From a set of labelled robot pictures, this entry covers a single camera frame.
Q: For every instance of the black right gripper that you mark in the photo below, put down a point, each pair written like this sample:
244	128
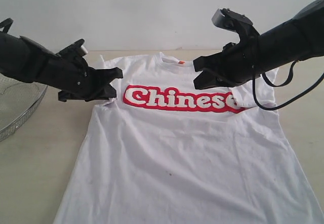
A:
232	67

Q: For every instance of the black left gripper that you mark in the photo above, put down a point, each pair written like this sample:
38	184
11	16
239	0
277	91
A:
76	80

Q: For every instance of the white t-shirt red Chinese logo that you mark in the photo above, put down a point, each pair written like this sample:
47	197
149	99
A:
164	152

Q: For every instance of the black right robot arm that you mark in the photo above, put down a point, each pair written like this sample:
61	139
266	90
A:
297	39

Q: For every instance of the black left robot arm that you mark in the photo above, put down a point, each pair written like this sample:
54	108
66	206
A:
27	61

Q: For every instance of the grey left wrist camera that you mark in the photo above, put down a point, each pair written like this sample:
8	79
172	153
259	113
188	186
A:
76	49

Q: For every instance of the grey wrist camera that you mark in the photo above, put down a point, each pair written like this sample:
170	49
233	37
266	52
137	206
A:
76	49
229	20

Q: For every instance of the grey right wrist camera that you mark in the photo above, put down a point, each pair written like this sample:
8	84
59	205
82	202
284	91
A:
229	20

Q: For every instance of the metal wire mesh basket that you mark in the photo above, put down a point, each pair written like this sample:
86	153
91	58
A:
19	101

